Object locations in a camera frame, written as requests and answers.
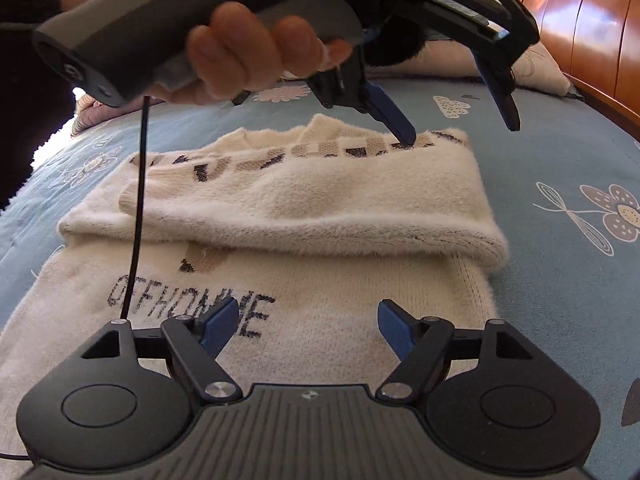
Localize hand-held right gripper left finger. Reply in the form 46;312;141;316
79;296;241;404

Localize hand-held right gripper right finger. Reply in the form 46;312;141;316
376;299;534;404

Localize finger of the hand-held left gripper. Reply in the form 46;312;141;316
471;51;523;133
306;51;418;147

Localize cream knitted sweater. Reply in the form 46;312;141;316
0;113;512;463

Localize person's left forearm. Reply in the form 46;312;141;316
0;0;128;212

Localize person's left hand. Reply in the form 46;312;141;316
154;1;352;105

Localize pink floral quilt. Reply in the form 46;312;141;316
70;35;578;137

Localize wooden headboard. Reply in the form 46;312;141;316
514;0;640;142

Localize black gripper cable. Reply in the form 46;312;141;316
121;96;152;322

